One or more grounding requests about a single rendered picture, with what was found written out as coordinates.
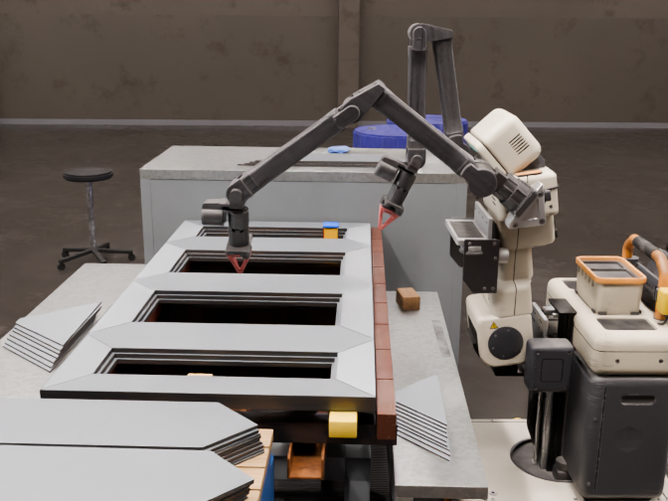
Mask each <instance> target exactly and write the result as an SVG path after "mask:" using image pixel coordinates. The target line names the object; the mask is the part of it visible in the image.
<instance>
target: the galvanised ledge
mask: <svg viewBox="0 0 668 501"><path fill-rule="evenodd" d="M396 294H397V292H396V291H387V303H388V315H389V327H390V340H391V352H392V363H393V377H394V389H395V394H396V391H398V390H400V389H402V388H405V387H407V386H409V385H412V384H414V383H417V382H419V381H421V380H424V379H426V378H428V377H431V376H433V375H436V374H438V379H439V385H440V390H441V395H442V401H443V406H444V412H445V417H446V422H447V427H446V432H447V437H448V442H449V446H450V452H449V453H450V456H449V461H447V460H445V459H443V458H441V457H439V456H437V455H435V454H433V453H431V452H429V451H427V450H425V449H423V448H421V447H419V446H417V445H415V444H413V443H411V442H409V441H407V440H405V439H403V438H401V437H399V436H397V445H392V459H393V474H394V490H395V497H409V498H447V499H486V500H488V484H487V480H486V476H485V472H484V468H483V465H482V461H481V457H480V453H479V449H478V446H477V442H476V438H475V434H474V430H473V426H472V423H471V419H470V415H469V411H468V407H467V404H466V400H465V396H464V393H463V389H462V386H461V382H460V378H459V374H458V370H457V367H456V363H455V359H454V355H453V351H452V348H451V344H450V340H449V336H448V332H447V329H446V325H445V321H444V317H443V313H442V310H441V306H440V302H439V298H438V294H437V292H431V291H417V294H418V295H419V296H420V305H419V310H409V311H403V309H402V308H401V307H400V305H399V304H398V303H397V301H396ZM431 320H440V323H441V326H442V330H443V333H444V336H445V339H446V342H447V345H448V349H449V352H450V355H451V357H441V353H440V350H439V346H438V343H437V340H436V336H435V333H434V329H433V326H432V322H431Z"/></svg>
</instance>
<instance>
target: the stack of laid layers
mask: <svg viewBox="0 0 668 501"><path fill-rule="evenodd" d="M249 228H250V234H251V235H252V236H253V237H270V238H323V229H318V228H256V227H249ZM206 236H209V237H228V236H229V227H203V228H201V230H200V231H199V232H198V234H197V235H196V237H206ZM189 260H201V261H230V260H229V258H228V257H227V255H226V251H225V250H185V251H184V252H183V254H182V255H181V256H180V258H179V259H178V260H177V262H176V263H175V264H174V266H173V267H172V268H171V270H170V271H169V272H181V271H182V270H183V269H184V267H185V266H186V264H187V263H188V261H189ZM249 261H259V262H317V263H341V268H340V275H344V264H345V253H344V252H312V251H253V250H252V251H251V255H250V259H249ZM159 303H179V304H232V305H283V306H336V307H337V312H336V323H335V326H340V317H341V304H342V294H329V293H275V292H222V291H169V290H155V291H154V292H153V294H152V295H151V296H150V298H149V299H148V300H147V302H146V303H145V304H144V306H143V307H142V308H141V310H140V311H139V313H138V314H137V315H136V317H135V318H134V319H133V321H132V322H146V321H147V320H148V319H149V317H150V316H151V314H152V313H153V311H154V310H155V309H156V307H157V306H158V304H159ZM337 356H338V353H325V352H277V351H229V350H181V349H132V348H112V349H111V350H110V351H109V353H108V354H107V355H106V357H105V358H104V359H103V361H102V362H101V363H100V365H99V366H98V367H97V369H96V370H95V371H94V374H110V373H111V371H112V370H113V368H114V367H115V366H116V364H154V365H201V366H248V367H294V368H331V378H330V379H336V370H337ZM40 398H41V399H64V400H111V401H156V402H202V403H220V404H222V405H224V406H225V407H227V408H229V409H231V410H274V411H318V412H361V413H375V412H376V398H353V397H308V396H264V395H219V394H174V393H129V392H85V391H40Z"/></svg>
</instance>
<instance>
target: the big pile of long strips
mask: <svg viewBox="0 0 668 501"><path fill-rule="evenodd" d="M260 438H261V435H260V433H259V429H257V424H256V423H254V422H252V421H251V420H249V419H247V418H245V417H243V416H241V415H239V414H238V413H236V412H234V411H232V410H231V409H229V408H227V407H225V406H224V405H222V404H220V403H202V402H156V401H111V400H64V399H18V398H0V501H245V500H247V499H249V497H248V496H247V495H249V494H250V490H251V489H250V486H251V485H252V484H254V479H253V478H252V477H250V476H249V475H247V474H246V473H244V472H242V471H241V470H239V469H238V468H236V467H235V465H238V464H240V463H242V462H245V461H247V460H249V459H252V458H254V457H256V456H259V455H261V454H263V453H264V448H263V444H262V441H260Z"/></svg>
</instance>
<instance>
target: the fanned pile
mask: <svg viewBox="0 0 668 501"><path fill-rule="evenodd" d="M395 402H396V414H397V422H398V436H399V437H401V438H403V439H405V440H407V441H409V442H411V443H413V444H415V445H417V446H419V447H421V448H423V449H425V450H427V451H429V452H431V453H433V454H435V455H437V456H439V457H441V458H443V459H445V460H447V461H449V456H450V453H449V452H450V446H449V442H448V437H447V432H446V427H447V422H446V417H445V412H444V406H443V401H442V395H441V390H440V385H439V379H438V374H436V375H433V376H431V377H428V378H426V379H424V380H421V381H419V382H417V383H414V384H412V385H409V386H407V387H405V388H402V389H400V390H398V391H396V394H395Z"/></svg>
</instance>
